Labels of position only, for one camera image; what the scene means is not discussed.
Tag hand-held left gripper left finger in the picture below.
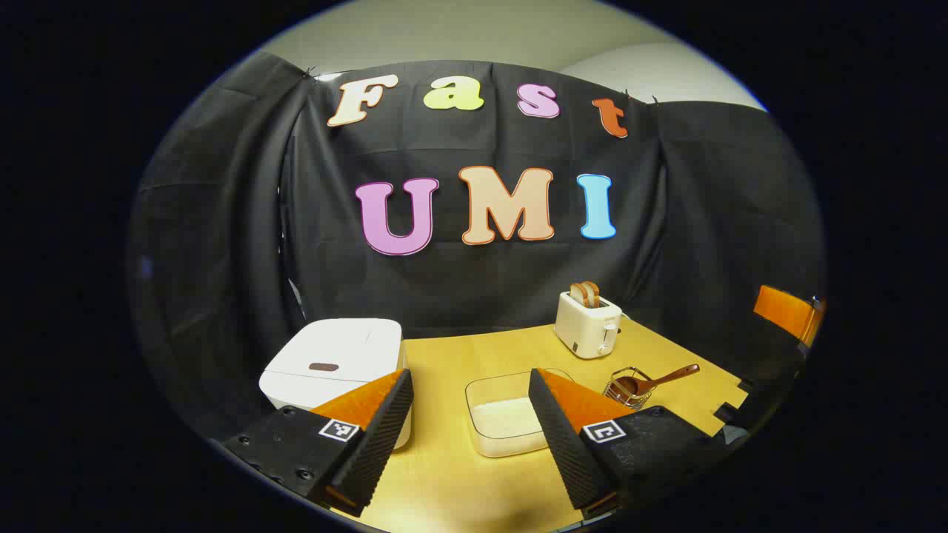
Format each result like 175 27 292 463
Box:
221 368 415 517

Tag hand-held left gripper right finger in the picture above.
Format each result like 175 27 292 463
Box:
527 367 730 523

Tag metal wire chopstick holder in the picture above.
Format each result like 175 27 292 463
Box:
603 366 654 410

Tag white rice cooker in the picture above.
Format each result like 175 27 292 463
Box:
258 318 413 451

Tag brown wooden spoon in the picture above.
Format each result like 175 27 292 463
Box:
616 363 701 397

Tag clear glass dish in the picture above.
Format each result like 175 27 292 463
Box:
464 368 575 458

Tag white toaster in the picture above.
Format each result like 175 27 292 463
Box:
554 290 623 361

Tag black backdrop cloth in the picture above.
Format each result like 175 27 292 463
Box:
127 50 828 445

